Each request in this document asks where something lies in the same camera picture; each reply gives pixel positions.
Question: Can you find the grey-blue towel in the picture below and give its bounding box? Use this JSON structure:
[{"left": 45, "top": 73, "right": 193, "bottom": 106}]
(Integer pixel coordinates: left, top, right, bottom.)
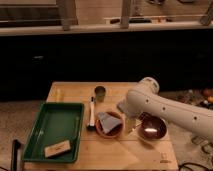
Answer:
[{"left": 97, "top": 112, "right": 122, "bottom": 134}]

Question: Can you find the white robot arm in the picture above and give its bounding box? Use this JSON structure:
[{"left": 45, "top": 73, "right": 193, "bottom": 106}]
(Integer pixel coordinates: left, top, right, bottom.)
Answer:
[{"left": 124, "top": 77, "right": 213, "bottom": 142}]

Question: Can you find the green metal cup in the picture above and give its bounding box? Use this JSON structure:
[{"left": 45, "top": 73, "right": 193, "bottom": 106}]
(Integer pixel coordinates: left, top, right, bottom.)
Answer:
[{"left": 94, "top": 86, "right": 106, "bottom": 102}]

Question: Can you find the blue-grey sponge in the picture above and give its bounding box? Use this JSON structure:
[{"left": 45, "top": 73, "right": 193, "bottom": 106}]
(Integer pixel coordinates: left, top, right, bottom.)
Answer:
[{"left": 117, "top": 101, "right": 126, "bottom": 113}]

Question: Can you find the green plastic tray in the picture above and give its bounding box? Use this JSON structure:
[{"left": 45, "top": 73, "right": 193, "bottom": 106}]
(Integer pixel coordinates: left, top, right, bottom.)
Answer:
[{"left": 22, "top": 102, "right": 84, "bottom": 163}]

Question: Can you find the dark red bowl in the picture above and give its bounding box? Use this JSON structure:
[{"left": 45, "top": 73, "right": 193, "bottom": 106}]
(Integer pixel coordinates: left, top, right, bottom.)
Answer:
[{"left": 139, "top": 116, "right": 167, "bottom": 140}]

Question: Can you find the wooden block in tray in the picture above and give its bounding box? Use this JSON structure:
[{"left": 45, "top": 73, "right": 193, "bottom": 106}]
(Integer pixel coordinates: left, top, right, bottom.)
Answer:
[{"left": 44, "top": 140, "right": 71, "bottom": 158}]

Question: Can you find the black chair back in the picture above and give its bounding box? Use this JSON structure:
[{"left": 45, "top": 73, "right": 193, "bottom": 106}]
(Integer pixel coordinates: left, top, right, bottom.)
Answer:
[{"left": 10, "top": 139, "right": 22, "bottom": 171}]

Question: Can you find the spice bottle rack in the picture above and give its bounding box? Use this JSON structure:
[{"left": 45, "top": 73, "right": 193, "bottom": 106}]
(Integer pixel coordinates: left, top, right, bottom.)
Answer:
[{"left": 191, "top": 136, "right": 213, "bottom": 154}]

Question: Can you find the white-handled brush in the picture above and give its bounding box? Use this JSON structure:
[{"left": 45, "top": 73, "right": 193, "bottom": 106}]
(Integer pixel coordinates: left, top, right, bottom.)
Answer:
[{"left": 87, "top": 97, "right": 95, "bottom": 131}]

